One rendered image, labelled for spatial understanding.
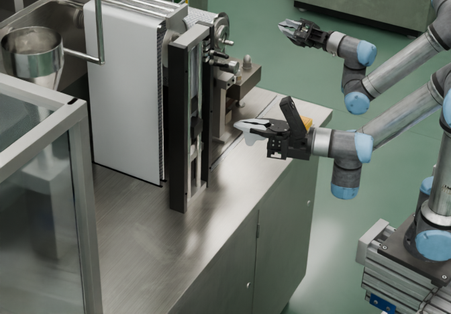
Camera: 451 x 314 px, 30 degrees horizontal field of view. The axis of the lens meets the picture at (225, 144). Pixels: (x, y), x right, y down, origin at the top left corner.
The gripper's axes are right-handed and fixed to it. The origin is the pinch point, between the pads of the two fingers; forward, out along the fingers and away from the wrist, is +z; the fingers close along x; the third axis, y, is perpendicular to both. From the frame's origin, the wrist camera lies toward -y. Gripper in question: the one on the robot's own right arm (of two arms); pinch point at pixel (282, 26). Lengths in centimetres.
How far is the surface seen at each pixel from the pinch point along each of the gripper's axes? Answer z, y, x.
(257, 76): 1.2, 0.3, 19.3
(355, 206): -8, -121, 50
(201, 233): -27, 46, 70
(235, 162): -14, 21, 49
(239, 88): -0.5, 11.4, 25.9
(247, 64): 4.1, 5.2, 16.8
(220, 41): -1.1, 35.4, 16.1
